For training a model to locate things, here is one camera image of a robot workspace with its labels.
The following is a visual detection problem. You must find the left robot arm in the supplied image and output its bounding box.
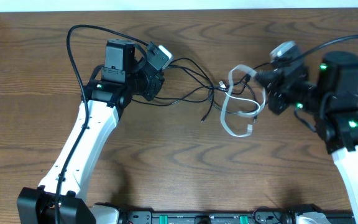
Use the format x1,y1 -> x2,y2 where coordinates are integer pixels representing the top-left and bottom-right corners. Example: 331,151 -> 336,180
17,39 -> 173,223

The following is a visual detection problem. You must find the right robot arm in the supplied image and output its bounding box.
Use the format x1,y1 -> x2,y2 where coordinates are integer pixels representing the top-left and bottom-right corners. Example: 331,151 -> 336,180
255,46 -> 358,223

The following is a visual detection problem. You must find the black USB cable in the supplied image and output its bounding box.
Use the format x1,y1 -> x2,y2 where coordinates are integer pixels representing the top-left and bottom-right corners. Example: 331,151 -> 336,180
131,57 -> 273,124

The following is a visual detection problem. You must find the white USB cable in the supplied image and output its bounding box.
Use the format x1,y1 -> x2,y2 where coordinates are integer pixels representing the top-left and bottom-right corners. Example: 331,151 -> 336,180
218,63 -> 267,138

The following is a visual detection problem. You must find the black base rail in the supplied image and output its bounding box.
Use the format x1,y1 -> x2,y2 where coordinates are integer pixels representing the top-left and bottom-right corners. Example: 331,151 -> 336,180
88,202 -> 354,224

